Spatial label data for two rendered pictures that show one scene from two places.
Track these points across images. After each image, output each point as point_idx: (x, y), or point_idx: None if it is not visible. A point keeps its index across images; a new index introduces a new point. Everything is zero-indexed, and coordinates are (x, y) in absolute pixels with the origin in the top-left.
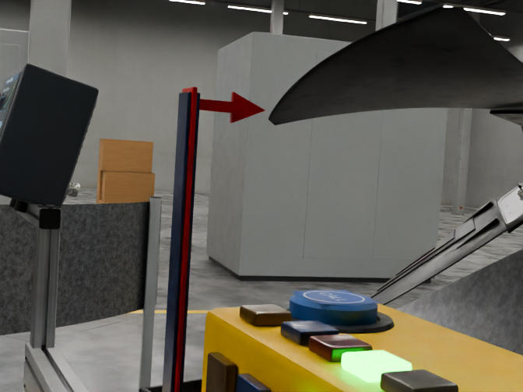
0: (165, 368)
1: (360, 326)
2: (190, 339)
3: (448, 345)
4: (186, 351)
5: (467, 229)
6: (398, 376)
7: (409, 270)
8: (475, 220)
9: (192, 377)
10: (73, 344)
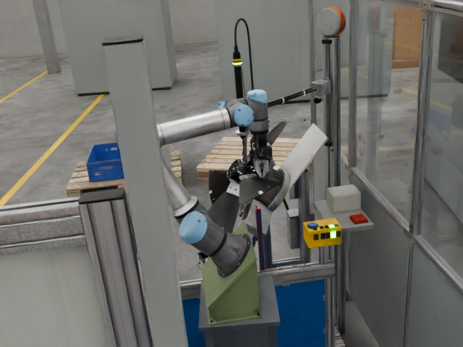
0: (260, 250)
1: (317, 224)
2: None
3: (322, 222)
4: None
5: (229, 200)
6: (336, 225)
7: (224, 213)
8: (228, 197)
9: None
10: None
